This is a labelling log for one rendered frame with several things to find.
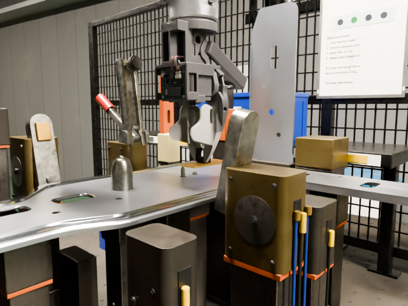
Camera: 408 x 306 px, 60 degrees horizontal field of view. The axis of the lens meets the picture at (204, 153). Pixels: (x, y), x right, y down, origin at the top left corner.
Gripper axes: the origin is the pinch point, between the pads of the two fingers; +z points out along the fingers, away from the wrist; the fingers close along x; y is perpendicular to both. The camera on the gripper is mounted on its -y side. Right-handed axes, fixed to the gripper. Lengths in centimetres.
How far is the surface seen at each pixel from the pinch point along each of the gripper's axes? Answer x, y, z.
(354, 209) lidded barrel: -35, -172, 57
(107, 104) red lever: -27.3, 0.5, -7.9
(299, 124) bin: -6.8, -45.7, -2.1
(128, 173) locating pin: -3.5, 12.6, 2.0
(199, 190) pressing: 4.5, 5.9, 4.5
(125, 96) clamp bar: -19.3, 1.6, -9.4
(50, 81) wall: -455, -180, -39
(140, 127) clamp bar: -18.3, -1.1, -3.3
